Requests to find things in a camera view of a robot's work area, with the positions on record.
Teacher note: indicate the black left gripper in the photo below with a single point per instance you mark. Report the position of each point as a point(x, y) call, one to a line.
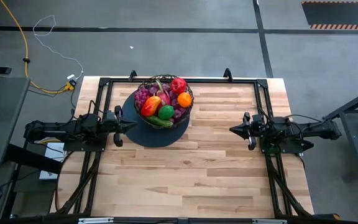
point(106, 124)

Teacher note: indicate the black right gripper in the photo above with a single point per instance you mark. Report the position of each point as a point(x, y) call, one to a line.
point(258, 127)

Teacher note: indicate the purple grape bunch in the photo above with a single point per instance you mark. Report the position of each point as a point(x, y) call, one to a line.
point(176, 105)
point(141, 96)

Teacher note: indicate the red orange mango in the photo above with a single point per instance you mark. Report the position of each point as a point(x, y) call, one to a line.
point(150, 106)

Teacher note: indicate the green cucumber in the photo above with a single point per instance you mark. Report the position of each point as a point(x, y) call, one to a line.
point(160, 122)

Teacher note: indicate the green lime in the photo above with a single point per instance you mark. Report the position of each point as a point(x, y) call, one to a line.
point(166, 112)

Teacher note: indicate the pink dragon fruit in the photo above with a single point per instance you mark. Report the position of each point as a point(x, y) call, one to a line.
point(165, 98)

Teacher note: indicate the orange fruit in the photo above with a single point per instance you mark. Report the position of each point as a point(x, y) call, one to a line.
point(184, 99)

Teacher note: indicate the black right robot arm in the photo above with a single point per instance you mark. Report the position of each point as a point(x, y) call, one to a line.
point(322, 129)

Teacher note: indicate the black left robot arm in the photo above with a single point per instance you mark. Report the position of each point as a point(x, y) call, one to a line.
point(51, 130)

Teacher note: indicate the dark round plate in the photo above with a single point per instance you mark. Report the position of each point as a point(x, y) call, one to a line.
point(148, 137)

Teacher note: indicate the white power adapter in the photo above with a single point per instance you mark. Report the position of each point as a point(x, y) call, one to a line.
point(71, 76)

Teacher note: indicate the white power box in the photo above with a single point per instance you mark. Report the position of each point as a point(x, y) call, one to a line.
point(53, 154)

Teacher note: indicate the black side table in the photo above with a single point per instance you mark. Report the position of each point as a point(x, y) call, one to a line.
point(353, 137)

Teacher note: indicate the black hazard striped mat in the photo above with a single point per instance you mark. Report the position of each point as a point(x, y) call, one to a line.
point(337, 14)

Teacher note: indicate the black aluminium table frame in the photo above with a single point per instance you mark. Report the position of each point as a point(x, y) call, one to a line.
point(213, 81)

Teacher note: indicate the silver metal bracket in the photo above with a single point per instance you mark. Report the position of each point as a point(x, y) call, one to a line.
point(95, 220)

